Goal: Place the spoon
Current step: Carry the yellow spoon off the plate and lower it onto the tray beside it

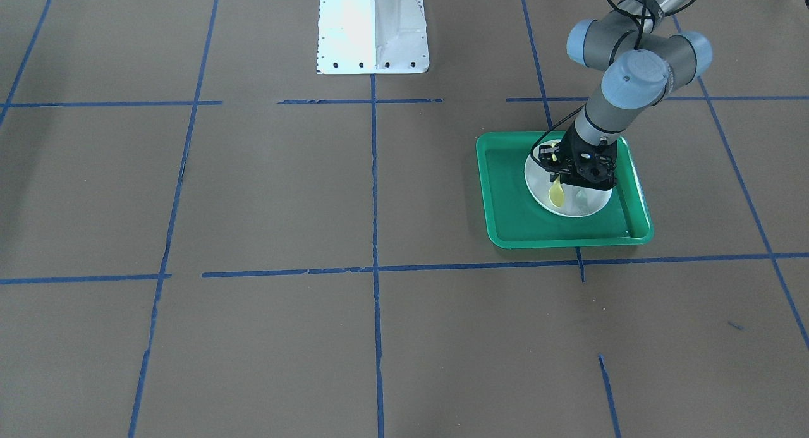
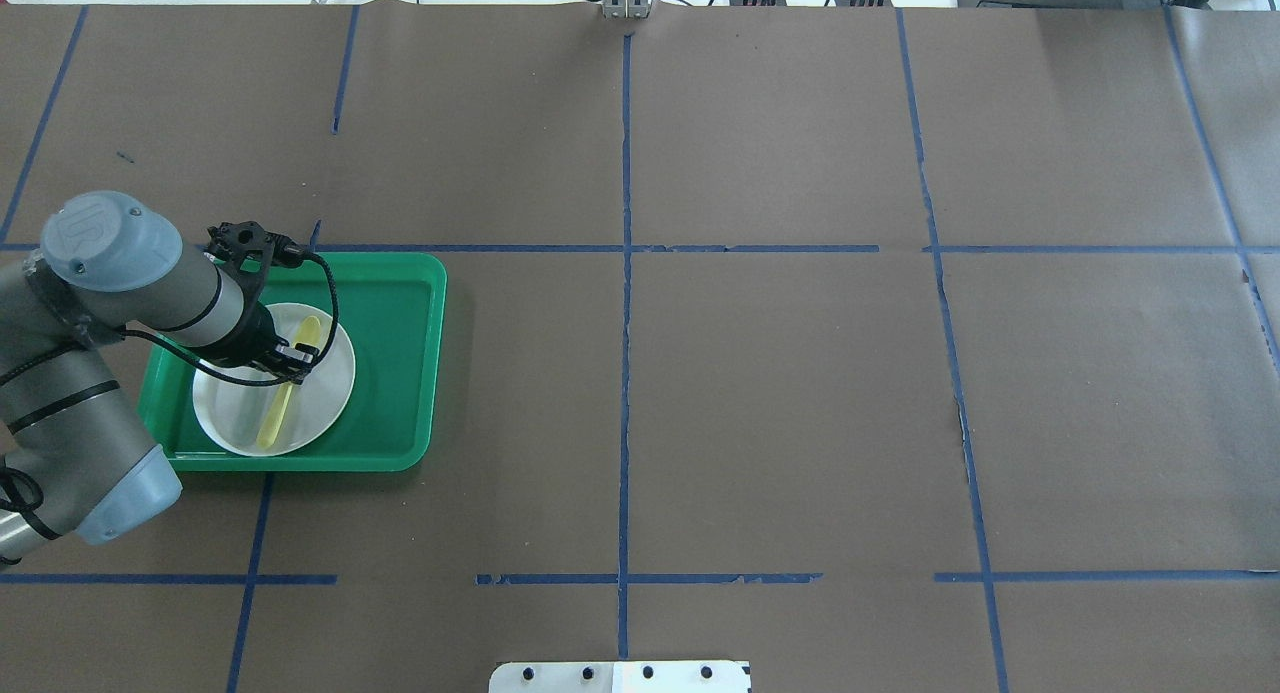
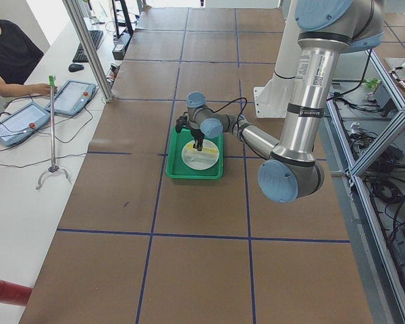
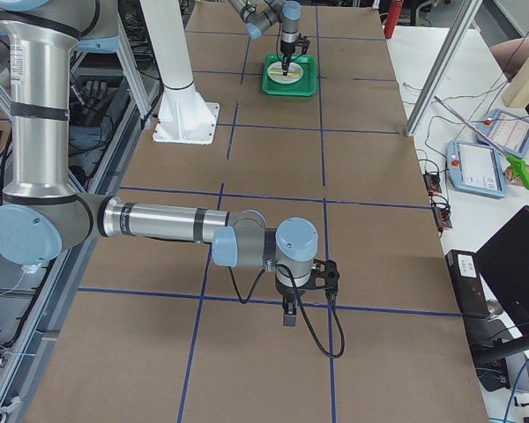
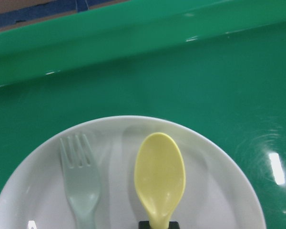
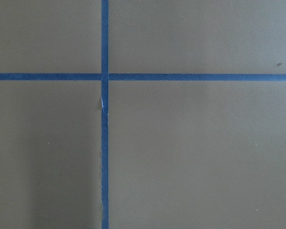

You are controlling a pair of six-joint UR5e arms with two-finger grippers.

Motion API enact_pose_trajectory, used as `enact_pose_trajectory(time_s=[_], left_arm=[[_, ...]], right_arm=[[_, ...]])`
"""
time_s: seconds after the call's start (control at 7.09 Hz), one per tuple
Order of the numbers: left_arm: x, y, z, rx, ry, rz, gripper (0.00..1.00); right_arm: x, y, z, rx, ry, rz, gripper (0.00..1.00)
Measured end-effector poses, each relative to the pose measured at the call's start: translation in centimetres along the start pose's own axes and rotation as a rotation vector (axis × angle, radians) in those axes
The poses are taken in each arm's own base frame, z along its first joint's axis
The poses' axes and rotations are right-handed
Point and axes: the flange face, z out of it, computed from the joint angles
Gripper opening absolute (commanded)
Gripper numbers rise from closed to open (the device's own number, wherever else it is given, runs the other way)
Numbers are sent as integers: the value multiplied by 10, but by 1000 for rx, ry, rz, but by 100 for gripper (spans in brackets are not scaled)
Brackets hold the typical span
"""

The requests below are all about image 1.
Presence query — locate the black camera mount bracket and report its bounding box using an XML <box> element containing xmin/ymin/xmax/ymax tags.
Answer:
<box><xmin>556</xmin><ymin>143</ymin><xmax>619</xmax><ymax>191</ymax></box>

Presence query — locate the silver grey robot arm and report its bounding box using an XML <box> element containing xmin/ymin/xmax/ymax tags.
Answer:
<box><xmin>530</xmin><ymin>0</ymin><xmax>714</xmax><ymax>188</ymax></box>

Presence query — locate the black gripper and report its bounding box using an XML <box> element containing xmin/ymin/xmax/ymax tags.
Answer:
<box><xmin>537</xmin><ymin>127</ymin><xmax>611</xmax><ymax>173</ymax></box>

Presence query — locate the white round plate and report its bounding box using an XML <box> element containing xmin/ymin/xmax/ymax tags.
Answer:
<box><xmin>524</xmin><ymin>138</ymin><xmax>612</xmax><ymax>218</ymax></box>

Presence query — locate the green plastic tray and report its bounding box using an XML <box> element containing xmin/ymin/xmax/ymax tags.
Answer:
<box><xmin>476</xmin><ymin>131</ymin><xmax>655</xmax><ymax>249</ymax></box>

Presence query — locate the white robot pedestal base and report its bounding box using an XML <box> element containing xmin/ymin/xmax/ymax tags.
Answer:
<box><xmin>316</xmin><ymin>0</ymin><xmax>430</xmax><ymax>75</ymax></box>

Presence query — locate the yellow plastic spoon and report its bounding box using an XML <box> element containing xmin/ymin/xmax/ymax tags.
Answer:
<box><xmin>548</xmin><ymin>173</ymin><xmax>566</xmax><ymax>209</ymax></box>

